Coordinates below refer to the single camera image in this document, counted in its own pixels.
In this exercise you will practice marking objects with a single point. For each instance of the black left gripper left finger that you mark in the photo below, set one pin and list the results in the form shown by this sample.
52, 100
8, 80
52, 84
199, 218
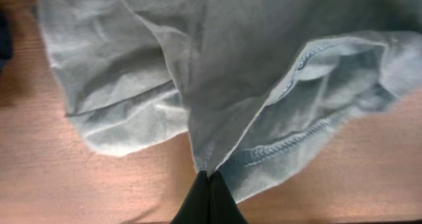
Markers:
194, 209

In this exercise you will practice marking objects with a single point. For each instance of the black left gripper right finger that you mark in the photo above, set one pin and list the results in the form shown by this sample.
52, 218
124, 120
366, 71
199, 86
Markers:
223, 208

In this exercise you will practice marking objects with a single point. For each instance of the light blue t-shirt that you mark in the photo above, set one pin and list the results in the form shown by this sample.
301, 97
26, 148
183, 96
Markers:
259, 85

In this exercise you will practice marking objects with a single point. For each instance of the dark navy folded garment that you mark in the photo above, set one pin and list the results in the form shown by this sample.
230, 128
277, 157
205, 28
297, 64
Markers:
6, 42

